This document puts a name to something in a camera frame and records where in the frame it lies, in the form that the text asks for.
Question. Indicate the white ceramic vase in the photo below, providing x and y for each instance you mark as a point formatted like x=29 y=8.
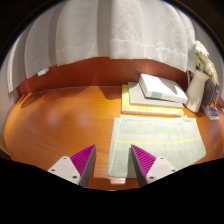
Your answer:
x=196 y=93

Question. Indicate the small white wall tag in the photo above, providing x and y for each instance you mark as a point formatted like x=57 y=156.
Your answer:
x=43 y=71

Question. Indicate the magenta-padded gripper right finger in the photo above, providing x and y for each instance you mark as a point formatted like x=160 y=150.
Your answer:
x=156 y=168

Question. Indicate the blue upright book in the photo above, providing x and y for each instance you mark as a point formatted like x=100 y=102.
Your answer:
x=216 y=95

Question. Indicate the pale green towel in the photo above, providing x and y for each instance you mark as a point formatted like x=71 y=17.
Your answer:
x=163 y=131

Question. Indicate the flat grey book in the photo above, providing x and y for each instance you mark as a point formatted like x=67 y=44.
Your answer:
x=136 y=96

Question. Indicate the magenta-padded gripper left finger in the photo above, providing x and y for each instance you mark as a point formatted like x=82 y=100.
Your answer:
x=66 y=168

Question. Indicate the white curtain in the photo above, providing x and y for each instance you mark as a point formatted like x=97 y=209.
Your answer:
x=116 y=26

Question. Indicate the large yellow book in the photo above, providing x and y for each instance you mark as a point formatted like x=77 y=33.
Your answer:
x=126 y=105

